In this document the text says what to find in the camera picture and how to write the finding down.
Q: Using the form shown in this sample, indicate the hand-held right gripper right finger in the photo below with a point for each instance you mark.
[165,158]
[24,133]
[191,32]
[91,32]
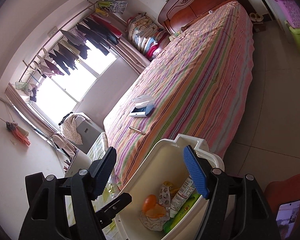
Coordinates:
[195,172]

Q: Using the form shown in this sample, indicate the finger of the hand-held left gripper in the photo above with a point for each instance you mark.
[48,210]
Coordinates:
[115,205]

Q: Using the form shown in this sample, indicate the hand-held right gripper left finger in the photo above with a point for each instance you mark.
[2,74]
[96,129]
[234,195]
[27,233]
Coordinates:
[105,172]

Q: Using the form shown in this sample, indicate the white labelled bottle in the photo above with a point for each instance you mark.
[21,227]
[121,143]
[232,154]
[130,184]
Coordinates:
[182,195]

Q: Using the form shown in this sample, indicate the yellow wrapper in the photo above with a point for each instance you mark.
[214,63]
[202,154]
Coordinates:
[173,187]

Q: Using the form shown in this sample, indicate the orange peel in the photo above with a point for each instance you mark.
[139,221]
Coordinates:
[150,202]

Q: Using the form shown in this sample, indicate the silver blister pill pack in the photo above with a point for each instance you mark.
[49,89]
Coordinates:
[164,195]

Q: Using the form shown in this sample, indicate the white plastic trash bin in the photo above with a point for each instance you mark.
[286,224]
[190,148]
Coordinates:
[150,170]

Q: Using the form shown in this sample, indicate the green plastic bag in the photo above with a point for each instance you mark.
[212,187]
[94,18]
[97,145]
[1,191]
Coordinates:
[182,217]

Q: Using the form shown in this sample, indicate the white tissue box organizer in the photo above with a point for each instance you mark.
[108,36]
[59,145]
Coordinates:
[77,162]

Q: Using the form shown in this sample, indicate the white floor appliance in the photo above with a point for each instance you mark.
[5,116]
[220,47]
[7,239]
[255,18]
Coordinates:
[88,132]

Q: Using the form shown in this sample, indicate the yellow pencil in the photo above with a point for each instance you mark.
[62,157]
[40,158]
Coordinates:
[136,129]

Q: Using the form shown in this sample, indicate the white dotted cloth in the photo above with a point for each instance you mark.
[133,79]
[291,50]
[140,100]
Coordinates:
[71,130]

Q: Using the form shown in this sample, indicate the white blue pencil case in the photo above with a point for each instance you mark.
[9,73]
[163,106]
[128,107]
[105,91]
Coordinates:
[140,111]

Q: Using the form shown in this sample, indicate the window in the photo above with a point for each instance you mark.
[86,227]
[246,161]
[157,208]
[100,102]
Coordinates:
[65,97]

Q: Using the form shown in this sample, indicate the striped bedsheet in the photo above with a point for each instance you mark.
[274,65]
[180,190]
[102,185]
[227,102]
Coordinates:
[190,80]

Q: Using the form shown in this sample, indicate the red plastic stool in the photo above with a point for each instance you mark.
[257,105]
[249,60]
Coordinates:
[290,187]

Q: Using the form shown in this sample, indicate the orange hanging garment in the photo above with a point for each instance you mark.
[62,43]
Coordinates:
[17,132]

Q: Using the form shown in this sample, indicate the black smartphone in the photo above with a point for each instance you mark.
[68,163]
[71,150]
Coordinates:
[287,220]

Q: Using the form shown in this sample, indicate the beige curtain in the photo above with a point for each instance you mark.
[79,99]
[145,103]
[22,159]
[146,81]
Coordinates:
[132,57]
[20,100]

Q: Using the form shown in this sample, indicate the row of hanging clothes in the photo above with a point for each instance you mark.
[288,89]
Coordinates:
[95,37]

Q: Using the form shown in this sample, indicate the floral small pillow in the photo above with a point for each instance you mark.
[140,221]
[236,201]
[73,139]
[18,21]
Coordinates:
[176,33]

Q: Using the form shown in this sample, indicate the stack of folded blankets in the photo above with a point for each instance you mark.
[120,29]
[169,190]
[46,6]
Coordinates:
[145,37]

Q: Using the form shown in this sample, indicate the wooden headboard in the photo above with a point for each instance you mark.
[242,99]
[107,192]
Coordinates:
[190,7]

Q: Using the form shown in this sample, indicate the beige slipper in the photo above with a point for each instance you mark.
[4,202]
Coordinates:
[260,17]
[252,17]

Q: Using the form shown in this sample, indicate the pink plastic basket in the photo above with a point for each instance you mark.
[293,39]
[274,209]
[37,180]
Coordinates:
[295,12]

